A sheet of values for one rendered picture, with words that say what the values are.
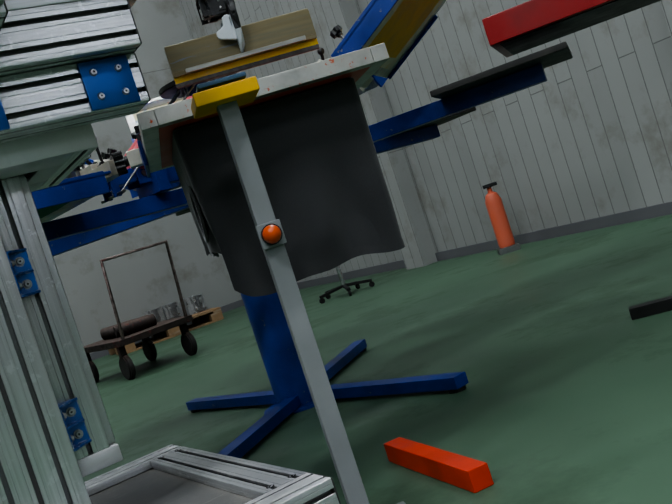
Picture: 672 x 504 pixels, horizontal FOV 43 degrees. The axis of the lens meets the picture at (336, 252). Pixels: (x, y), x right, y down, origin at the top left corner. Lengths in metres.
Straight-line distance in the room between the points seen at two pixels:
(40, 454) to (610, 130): 5.06
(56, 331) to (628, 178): 4.94
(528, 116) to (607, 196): 0.87
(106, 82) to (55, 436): 0.63
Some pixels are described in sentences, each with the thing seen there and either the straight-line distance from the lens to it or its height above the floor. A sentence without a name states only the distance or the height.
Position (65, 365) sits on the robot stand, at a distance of 1.69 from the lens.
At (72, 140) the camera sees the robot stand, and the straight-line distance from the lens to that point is 1.63.
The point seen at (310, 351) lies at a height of 0.40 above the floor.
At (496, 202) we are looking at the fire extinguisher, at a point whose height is 0.39.
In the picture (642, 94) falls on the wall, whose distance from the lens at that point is 5.95.
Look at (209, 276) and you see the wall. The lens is 10.61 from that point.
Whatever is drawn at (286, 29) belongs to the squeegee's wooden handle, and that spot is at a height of 1.11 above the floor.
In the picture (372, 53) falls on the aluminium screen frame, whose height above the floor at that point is 0.97.
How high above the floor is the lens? 0.63
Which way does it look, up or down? 2 degrees down
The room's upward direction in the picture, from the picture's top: 18 degrees counter-clockwise
